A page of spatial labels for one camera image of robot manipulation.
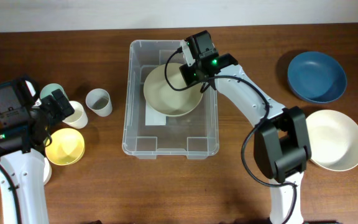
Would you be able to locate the cream cup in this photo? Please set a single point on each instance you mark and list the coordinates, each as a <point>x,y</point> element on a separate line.
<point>79,118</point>

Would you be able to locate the beige bowl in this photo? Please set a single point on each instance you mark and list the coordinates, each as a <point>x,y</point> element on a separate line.
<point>167,101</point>

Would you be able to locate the clear plastic storage bin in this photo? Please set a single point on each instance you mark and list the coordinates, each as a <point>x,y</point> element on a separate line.
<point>194,135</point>

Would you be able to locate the yellow small bowl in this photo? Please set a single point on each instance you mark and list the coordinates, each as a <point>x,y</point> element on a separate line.
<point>67,147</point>

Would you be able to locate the white small bowl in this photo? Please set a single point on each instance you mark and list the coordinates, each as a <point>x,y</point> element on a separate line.
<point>47,171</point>

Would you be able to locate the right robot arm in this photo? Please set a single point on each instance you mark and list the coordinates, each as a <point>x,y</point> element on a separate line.
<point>281,142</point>

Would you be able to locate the grey white cup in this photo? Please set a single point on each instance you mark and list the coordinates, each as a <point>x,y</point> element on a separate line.
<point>99,101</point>

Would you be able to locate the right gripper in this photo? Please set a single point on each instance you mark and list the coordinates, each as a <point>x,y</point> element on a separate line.
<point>188,78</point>

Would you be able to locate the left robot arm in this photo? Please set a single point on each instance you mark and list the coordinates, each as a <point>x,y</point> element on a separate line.
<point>24,135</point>

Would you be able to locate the mint green cup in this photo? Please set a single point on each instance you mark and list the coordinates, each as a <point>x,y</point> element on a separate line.
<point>48,89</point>

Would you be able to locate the dark blue bowl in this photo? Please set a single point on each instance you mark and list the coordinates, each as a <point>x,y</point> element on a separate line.
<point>316,77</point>

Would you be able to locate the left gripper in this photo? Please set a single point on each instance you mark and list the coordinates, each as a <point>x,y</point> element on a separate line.
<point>58,114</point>

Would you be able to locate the cream white bowl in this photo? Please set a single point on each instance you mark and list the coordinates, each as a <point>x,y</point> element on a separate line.
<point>333,140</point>

